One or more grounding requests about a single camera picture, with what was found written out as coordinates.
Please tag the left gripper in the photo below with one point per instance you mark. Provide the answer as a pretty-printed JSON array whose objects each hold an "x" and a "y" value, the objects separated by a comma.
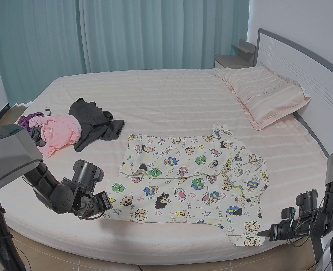
[{"x": 96, "y": 205}]

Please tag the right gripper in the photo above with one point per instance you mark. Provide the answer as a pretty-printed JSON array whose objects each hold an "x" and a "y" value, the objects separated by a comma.
[{"x": 284, "y": 230}]

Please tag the white printed pyjama top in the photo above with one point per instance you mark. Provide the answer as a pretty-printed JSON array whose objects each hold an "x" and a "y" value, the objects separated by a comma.
[{"x": 183, "y": 179}]

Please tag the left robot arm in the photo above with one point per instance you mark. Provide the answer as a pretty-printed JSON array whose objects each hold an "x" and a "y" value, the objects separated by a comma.
[{"x": 11, "y": 157}]

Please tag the bed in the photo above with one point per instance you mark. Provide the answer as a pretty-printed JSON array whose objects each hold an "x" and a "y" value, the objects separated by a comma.
[{"x": 169, "y": 106}]

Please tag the pink garment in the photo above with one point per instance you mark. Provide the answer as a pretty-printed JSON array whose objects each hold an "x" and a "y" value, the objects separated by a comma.
[{"x": 60, "y": 131}]

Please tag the black garment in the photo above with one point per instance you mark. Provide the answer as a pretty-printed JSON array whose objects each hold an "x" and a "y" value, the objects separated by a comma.
[{"x": 90, "y": 120}]

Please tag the grey garment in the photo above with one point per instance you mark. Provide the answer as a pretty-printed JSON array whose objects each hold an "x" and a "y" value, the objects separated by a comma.
[{"x": 36, "y": 138}]

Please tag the purple garment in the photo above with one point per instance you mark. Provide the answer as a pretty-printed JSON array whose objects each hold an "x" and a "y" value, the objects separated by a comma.
[{"x": 28, "y": 121}]

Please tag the pale pink striped pillow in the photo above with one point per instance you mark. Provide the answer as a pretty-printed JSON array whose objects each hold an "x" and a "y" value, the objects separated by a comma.
[{"x": 265, "y": 94}]

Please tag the grey white bedside table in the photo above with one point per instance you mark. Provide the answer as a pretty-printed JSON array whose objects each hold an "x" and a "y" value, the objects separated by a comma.
[{"x": 234, "y": 59}]

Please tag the blue-green curtain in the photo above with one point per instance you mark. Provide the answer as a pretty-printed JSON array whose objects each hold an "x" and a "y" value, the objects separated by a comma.
[{"x": 127, "y": 24}]

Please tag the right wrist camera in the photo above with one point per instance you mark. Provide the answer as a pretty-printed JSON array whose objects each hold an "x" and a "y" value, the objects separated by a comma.
[{"x": 287, "y": 214}]

